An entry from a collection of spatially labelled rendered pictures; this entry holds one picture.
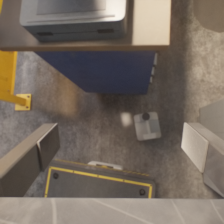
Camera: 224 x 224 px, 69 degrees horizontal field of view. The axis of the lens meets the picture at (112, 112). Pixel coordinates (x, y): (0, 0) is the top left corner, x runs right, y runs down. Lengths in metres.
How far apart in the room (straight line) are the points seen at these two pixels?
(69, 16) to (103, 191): 0.94
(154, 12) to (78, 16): 0.20
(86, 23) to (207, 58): 1.26
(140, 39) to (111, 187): 0.86
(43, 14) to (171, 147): 1.19
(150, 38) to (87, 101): 1.06
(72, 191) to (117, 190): 0.28
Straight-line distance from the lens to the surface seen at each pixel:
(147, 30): 0.48
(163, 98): 1.39
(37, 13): 0.49
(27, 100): 1.70
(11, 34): 0.61
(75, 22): 0.44
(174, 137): 1.38
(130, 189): 1.08
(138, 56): 0.65
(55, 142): 0.16
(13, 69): 1.66
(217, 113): 1.10
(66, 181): 1.17
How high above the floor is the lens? 1.35
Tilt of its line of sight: 78 degrees down
